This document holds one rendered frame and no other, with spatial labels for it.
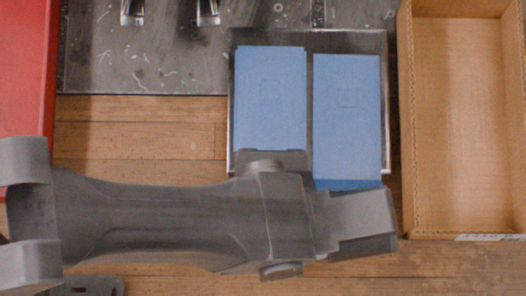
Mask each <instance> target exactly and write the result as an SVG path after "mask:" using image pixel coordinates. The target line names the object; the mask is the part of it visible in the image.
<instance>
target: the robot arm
mask: <svg viewBox="0 0 526 296"><path fill-rule="evenodd" d="M3 186H8V187H7V189H6V193H5V204H6V211H7V219H8V227H9V239H7V238H6V237H4V236H3V235H2V232H1V231H0V296H111V291H112V289H113V288H117V296H124V289H125V285H124V281H123V280H122V279H121V278H120V277H119V276H102V275H63V272H64V271H66V270H68V269H74V268H78V267H82V266H88V265H105V264H137V263H172V264H180V265H190V266H195V267H198V268H202V269H206V270H207V271H208V272H211V273H221V275H243V274H257V275H258V279H259V281H261V283H267V282H272V281H277V280H281V279H285V278H290V277H296V276H303V275H304V267H303V266H305V265H309V264H312V263H313V262H317V261H322V260H328V259H329V263H335V262H343V261H348V260H353V259H358V258H367V257H372V256H376V255H381V254H390V253H393V252H394V251H398V237H397V235H398V232H399V231H398V223H397V219H396V216H395V199H394V197H393V195H391V192H390V190H389V189H387V187H386V186H378V187H373V188H368V187H362V188H358V189H353V190H346V191H343V190H341V191H337V192H332V193H330V191H329V190H320V191H317V189H316V186H315V182H314V179H313V175H312V173H311V172H310V171H308V155H307V152H306V151H305V150H303V149H286V151H283V150H258V149H255V148H242V149H239V150H238V151H237V152H236V155H235V178H234V179H228V180H225V181H223V182H219V183H216V184H212V185H206V186H163V185H146V184H131V183H121V182H115V181H110V180H105V179H98V178H95V177H91V176H87V175H82V174H79V173H77V172H75V171H73V170H71V169H69V168H64V167H52V166H51V161H50V154H49V141H48V137H47V136H36V135H15V136H10V137H6V138H3V139H0V187H3ZM74 288H87V291H86V292H85V293H73V289H74Z"/></svg>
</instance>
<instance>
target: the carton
mask: <svg viewBox="0 0 526 296"><path fill-rule="evenodd" d="M395 33H396V45H397V58H398V104H399V128H400V152H401V176H402V222H403V240H479V241H526V68H525V56H524V35H523V22H522V11H521V0H401V1H400V3H399V6H398V10H397V12H396V14H395Z"/></svg>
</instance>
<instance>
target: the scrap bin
mask: <svg viewBox="0 0 526 296"><path fill-rule="evenodd" d="M61 5H62V0H0V139H3V138H6V137H10V136H15V135H36V136H47V137H48V141H49V154H50V161H51V166H52V158H53V143H54V129H55V116H56V88H57V74H58V60H59V33H60V19H61ZM7 187H8V186H3V187H0V203H5V193H6V189H7Z"/></svg>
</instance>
